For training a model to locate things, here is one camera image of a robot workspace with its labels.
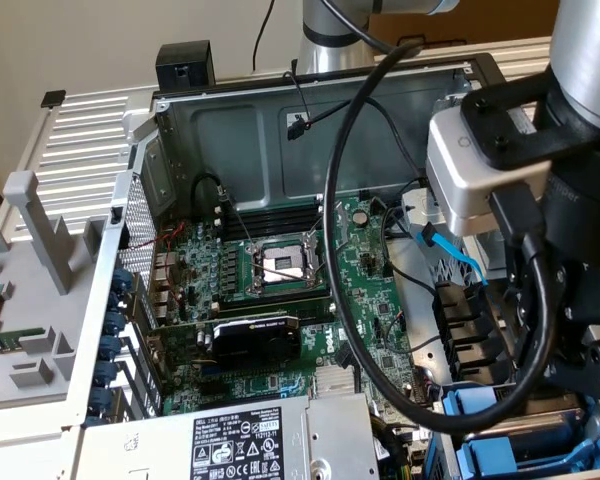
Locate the black RAM slot bank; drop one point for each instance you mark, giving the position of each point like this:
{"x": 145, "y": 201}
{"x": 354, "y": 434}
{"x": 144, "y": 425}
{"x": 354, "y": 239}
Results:
{"x": 275, "y": 220}
{"x": 270, "y": 300}

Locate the black box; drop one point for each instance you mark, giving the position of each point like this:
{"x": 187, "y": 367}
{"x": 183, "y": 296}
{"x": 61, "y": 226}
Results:
{"x": 185, "y": 65}

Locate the black plastic end cap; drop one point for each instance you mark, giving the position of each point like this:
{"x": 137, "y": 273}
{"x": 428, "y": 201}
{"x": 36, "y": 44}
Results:
{"x": 53, "y": 98}

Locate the blue slot retainer clip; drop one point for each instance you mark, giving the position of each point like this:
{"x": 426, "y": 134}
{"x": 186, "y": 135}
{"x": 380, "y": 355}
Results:
{"x": 102, "y": 401}
{"x": 114, "y": 323}
{"x": 108, "y": 374}
{"x": 116, "y": 301}
{"x": 122, "y": 280}
{"x": 111, "y": 348}

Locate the black wrist mount bracket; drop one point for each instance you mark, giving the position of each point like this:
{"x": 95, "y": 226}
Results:
{"x": 495, "y": 135}

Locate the empty blue disk carrier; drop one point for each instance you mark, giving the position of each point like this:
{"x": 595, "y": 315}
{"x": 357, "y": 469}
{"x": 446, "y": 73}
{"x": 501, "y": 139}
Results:
{"x": 490, "y": 452}

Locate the thin steel locking lever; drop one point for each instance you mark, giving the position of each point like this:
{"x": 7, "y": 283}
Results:
{"x": 240, "y": 222}
{"x": 282, "y": 272}

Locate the hard drive in blue caddy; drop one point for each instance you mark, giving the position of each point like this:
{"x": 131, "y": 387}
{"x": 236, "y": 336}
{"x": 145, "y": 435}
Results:
{"x": 442, "y": 455}

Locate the black graphics card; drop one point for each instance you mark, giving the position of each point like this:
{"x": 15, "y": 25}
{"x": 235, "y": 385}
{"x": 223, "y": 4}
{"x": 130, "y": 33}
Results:
{"x": 260, "y": 340}

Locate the round coin battery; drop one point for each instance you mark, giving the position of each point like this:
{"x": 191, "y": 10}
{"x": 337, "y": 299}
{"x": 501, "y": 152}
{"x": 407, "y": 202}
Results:
{"x": 361, "y": 217}

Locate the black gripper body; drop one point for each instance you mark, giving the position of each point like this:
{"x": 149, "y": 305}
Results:
{"x": 585, "y": 215}

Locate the green motherboard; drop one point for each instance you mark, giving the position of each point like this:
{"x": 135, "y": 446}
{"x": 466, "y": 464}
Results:
{"x": 360, "y": 305}

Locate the open PC case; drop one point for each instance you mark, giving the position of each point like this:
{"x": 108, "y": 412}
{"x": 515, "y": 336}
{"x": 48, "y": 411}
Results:
{"x": 230, "y": 135}

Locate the CPU socket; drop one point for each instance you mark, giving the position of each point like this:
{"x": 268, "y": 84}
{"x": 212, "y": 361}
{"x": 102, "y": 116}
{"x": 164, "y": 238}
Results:
{"x": 282, "y": 262}

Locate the hard disk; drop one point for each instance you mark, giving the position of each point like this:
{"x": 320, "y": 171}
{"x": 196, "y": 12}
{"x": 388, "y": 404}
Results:
{"x": 530, "y": 430}

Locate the silver chipset heatsink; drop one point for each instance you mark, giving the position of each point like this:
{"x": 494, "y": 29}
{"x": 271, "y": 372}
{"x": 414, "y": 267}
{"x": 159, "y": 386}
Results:
{"x": 334, "y": 382}

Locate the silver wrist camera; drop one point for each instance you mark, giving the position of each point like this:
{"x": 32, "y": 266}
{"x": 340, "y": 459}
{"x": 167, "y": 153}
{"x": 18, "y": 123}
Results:
{"x": 460, "y": 175}

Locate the steel socket cover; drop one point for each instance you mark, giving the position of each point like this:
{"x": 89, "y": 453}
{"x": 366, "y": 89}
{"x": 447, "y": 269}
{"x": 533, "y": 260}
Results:
{"x": 344, "y": 220}

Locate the black plastic card retainer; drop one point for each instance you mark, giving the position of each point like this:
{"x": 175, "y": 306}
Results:
{"x": 465, "y": 325}

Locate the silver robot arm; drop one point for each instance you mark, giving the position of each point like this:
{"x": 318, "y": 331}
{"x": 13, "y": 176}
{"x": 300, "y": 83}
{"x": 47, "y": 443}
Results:
{"x": 330, "y": 45}

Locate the green RAM stick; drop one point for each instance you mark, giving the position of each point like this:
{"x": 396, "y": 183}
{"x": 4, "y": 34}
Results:
{"x": 10, "y": 340}

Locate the grey parts rack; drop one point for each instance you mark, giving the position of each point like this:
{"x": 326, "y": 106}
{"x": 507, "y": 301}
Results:
{"x": 40, "y": 310}

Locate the brown cardboard box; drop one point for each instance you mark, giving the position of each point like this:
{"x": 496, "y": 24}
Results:
{"x": 480, "y": 25}

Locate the silver power supply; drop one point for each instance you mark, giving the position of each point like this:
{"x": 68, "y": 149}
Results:
{"x": 240, "y": 440}

